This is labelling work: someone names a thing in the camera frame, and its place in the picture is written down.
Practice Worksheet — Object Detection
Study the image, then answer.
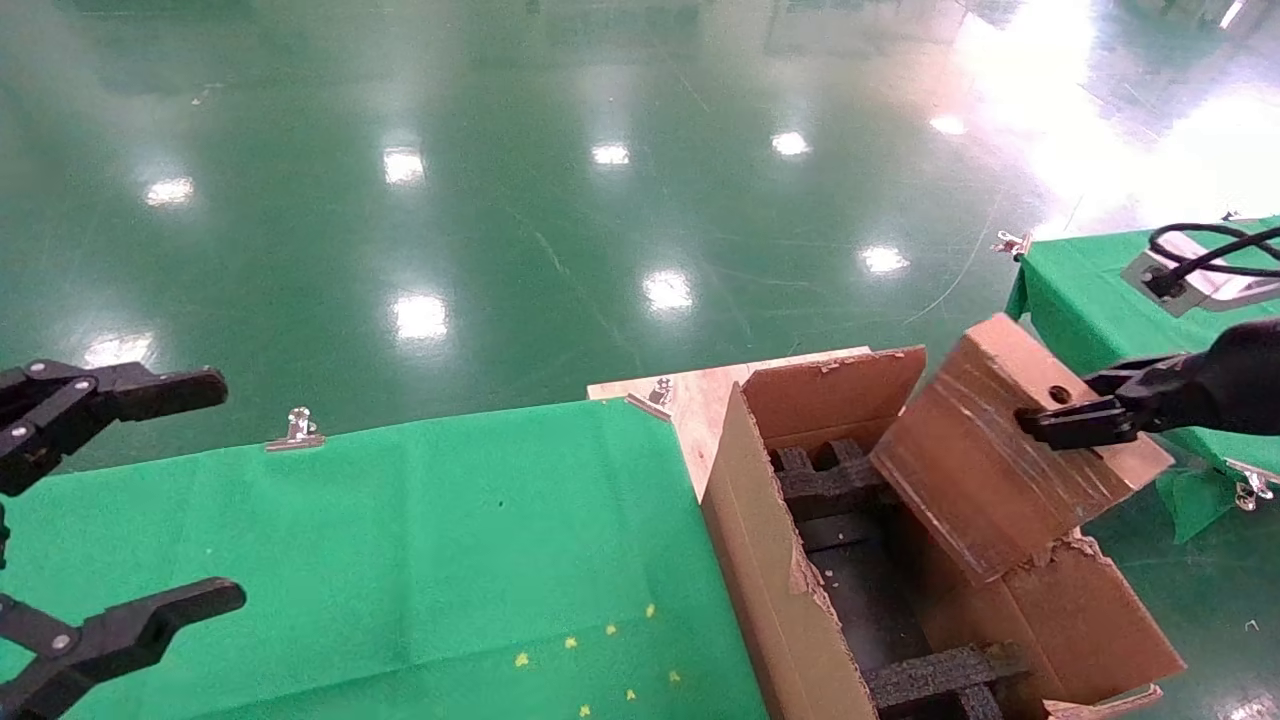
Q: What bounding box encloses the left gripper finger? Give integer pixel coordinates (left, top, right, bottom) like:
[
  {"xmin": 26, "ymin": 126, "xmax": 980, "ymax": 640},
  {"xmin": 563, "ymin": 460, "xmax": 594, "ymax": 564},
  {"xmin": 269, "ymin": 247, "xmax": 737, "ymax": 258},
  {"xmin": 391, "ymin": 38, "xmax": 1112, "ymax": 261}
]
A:
[
  {"xmin": 0, "ymin": 578, "xmax": 247, "ymax": 720},
  {"xmin": 0, "ymin": 358, "xmax": 230, "ymax": 497}
]

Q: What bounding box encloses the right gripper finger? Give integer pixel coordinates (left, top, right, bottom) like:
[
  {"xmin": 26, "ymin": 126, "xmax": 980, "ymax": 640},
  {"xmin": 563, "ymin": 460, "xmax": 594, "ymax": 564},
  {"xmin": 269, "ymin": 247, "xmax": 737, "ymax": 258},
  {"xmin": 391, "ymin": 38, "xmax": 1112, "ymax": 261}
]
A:
[
  {"xmin": 1015, "ymin": 394, "xmax": 1197, "ymax": 452},
  {"xmin": 1085, "ymin": 355, "xmax": 1197, "ymax": 397}
]

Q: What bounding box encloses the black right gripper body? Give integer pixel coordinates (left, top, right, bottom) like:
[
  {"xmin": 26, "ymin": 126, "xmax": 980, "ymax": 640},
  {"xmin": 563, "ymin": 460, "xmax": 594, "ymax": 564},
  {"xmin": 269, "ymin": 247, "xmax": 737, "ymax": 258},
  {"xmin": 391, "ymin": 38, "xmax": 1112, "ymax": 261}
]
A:
[{"xmin": 1190, "ymin": 318, "xmax": 1280, "ymax": 437}]

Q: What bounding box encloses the cardboard box with hole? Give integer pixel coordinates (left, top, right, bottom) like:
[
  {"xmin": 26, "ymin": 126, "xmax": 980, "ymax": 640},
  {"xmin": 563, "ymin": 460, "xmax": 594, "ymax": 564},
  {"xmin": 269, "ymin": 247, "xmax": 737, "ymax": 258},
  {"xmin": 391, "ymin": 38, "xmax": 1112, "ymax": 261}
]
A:
[{"xmin": 870, "ymin": 313, "xmax": 1175, "ymax": 585}]

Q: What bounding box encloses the large open cardboard carton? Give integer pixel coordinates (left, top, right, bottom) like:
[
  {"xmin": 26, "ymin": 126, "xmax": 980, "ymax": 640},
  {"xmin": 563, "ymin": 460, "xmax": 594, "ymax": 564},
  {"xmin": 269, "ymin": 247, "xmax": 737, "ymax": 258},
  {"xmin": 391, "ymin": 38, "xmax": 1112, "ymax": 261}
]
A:
[{"xmin": 700, "ymin": 346, "xmax": 1188, "ymax": 720}]

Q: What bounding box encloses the plain green tablecloth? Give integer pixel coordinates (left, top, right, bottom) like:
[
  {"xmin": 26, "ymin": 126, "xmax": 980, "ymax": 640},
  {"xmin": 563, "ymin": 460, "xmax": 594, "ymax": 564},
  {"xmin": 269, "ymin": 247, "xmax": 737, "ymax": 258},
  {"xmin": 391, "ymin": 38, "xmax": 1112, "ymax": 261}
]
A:
[{"xmin": 1004, "ymin": 215, "xmax": 1280, "ymax": 547}]

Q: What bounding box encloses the black slotted foam insert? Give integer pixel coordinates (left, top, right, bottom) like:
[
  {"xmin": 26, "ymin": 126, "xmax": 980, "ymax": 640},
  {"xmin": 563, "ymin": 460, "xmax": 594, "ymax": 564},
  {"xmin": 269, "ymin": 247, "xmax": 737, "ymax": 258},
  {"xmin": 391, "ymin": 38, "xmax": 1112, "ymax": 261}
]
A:
[
  {"xmin": 860, "ymin": 640, "xmax": 1033, "ymax": 720},
  {"xmin": 768, "ymin": 438, "xmax": 906, "ymax": 557}
]

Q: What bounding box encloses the green tablecloth with yellow marks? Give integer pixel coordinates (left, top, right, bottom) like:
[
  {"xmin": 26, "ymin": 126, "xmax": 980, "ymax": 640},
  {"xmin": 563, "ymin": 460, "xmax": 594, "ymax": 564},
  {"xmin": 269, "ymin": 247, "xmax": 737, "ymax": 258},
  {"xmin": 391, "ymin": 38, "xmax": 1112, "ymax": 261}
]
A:
[{"xmin": 0, "ymin": 397, "xmax": 771, "ymax": 720}]

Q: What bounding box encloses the black foam base pad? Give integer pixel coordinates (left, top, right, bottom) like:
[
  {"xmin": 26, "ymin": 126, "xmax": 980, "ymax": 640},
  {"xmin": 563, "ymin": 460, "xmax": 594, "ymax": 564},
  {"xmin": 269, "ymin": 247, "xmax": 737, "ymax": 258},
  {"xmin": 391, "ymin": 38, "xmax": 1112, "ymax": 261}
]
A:
[{"xmin": 800, "ymin": 540, "xmax": 936, "ymax": 681}]

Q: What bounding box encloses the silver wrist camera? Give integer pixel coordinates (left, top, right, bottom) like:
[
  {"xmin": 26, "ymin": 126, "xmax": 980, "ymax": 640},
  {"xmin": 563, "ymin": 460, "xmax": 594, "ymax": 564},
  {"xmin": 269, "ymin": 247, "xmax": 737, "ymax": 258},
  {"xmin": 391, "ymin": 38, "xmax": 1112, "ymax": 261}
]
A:
[{"xmin": 1122, "ymin": 232, "xmax": 1280, "ymax": 318}]

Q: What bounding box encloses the black camera cable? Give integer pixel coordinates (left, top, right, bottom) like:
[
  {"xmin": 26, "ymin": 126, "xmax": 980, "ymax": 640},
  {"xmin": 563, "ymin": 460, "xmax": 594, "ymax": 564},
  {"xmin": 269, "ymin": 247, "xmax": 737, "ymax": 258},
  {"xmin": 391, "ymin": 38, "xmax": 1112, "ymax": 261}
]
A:
[{"xmin": 1147, "ymin": 222, "xmax": 1280, "ymax": 291}]

